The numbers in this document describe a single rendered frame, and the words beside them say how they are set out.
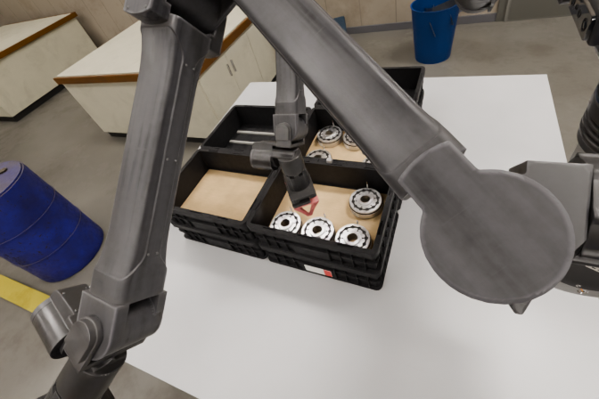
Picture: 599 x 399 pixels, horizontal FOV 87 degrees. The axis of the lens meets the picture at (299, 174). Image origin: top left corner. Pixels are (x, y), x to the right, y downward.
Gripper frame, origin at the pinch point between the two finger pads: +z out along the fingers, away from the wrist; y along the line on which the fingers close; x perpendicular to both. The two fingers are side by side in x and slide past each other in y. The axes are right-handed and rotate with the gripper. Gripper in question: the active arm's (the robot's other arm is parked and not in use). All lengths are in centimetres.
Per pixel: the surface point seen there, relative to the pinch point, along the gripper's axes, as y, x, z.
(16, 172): -123, -159, 26
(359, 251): 15.5, 8.8, 5.7
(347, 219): -2.1, 10.8, 15.7
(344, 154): -30.7, 20.4, 15.5
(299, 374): 30.6, -16.7, 29.1
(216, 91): -187, -38, 48
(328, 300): 14.4, -3.2, 28.9
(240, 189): -32.3, -21.8, 16.0
